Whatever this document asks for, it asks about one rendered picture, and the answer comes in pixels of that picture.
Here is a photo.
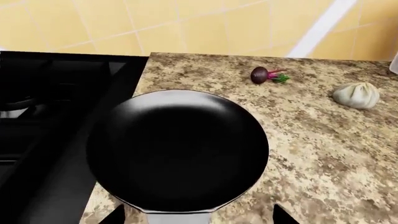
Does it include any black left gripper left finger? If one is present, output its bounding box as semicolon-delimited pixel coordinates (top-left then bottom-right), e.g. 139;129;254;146
98;205;126;224

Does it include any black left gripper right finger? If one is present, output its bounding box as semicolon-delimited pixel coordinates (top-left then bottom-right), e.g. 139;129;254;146
273;203;300;224

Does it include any white dumpling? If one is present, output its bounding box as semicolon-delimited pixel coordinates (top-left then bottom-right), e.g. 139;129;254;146
332;82;381;110

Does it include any dark red beet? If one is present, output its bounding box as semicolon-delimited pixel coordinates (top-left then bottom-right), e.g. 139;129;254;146
251;66;292;85

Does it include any black frying pan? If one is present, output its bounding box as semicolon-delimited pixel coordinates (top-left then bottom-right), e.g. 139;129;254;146
86;90;270;224

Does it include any black stovetop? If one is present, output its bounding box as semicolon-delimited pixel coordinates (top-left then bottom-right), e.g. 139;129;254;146
0;50;150;224

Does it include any white container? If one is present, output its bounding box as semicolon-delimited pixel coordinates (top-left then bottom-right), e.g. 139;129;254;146
388;47;398;76

